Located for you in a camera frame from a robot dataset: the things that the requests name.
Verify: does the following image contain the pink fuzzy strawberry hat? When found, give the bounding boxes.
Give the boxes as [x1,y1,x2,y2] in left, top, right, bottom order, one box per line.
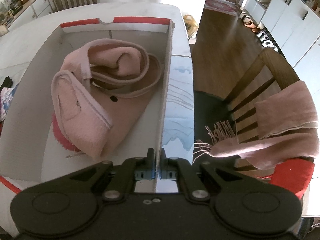
[52,114,80,152]

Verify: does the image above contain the pink fleece garment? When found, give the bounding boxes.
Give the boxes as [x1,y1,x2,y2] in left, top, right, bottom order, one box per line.
[51,38,163,159]

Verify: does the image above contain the red and white cardboard box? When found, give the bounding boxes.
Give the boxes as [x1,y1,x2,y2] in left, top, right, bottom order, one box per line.
[0,16,176,196]

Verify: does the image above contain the cartoon printed face mask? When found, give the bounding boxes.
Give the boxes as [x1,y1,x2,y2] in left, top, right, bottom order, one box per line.
[0,85,18,122]

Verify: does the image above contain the red cloth on chair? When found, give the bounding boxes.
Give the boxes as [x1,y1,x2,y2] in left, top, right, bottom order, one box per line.
[269,158,315,199]

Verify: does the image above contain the pink fringed scarf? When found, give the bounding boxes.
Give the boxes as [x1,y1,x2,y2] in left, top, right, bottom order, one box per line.
[195,81,319,170]

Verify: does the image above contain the wooden chair beside table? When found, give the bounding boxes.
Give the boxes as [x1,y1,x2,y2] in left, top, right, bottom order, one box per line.
[194,47,301,178]

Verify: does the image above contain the yellow bag on floor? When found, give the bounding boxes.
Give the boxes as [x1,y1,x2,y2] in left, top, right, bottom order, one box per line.
[183,15,199,38]

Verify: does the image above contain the shoes on floor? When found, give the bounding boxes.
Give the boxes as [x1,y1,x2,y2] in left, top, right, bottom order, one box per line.
[240,11,279,53]

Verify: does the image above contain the red patterned doormat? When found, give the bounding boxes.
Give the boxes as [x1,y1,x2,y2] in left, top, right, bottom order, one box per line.
[204,0,240,17]

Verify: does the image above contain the wooden sideboard with clutter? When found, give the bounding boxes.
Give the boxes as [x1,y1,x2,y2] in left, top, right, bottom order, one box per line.
[1,0,52,36]

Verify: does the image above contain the black drawstring pouch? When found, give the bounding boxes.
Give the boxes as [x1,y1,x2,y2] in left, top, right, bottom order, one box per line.
[0,76,13,92]

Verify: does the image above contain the white wall cabinet unit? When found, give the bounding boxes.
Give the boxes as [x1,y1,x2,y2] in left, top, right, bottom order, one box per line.
[245,0,319,70]

